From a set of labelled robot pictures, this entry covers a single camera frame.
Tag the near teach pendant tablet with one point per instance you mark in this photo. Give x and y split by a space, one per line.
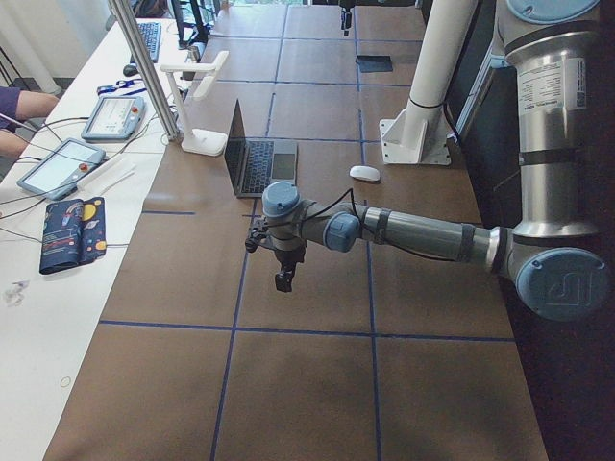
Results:
57 175

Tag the aluminium frame post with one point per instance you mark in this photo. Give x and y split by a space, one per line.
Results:
125 17

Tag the dark blue space pencil case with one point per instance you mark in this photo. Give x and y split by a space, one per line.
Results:
74 234

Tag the grey laptop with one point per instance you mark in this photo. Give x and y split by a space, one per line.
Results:
253 164

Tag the black mouse pad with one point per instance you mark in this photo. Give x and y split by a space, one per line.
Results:
374 64

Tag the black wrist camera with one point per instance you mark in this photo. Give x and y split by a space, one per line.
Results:
258 236

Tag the black monitor stand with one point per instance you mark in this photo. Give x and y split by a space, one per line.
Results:
194 19

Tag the teach pendant tablet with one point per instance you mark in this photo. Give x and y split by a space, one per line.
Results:
57 175
114 118

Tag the far teach pendant tablet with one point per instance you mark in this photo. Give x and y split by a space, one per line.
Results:
114 118

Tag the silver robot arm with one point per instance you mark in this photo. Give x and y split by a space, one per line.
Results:
547 43

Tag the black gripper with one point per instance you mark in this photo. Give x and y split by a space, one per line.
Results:
345 20
286 256

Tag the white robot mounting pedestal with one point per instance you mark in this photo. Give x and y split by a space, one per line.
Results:
418 135

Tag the white desk lamp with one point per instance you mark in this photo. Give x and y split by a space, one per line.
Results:
198 141

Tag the black keyboard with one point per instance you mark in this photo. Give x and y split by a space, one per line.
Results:
151 35

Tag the white computer mouse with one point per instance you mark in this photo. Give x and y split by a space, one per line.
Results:
365 173

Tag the person forearm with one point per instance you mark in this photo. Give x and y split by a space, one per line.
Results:
18 105

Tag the black desk mouse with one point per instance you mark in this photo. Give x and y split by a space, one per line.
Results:
130 70

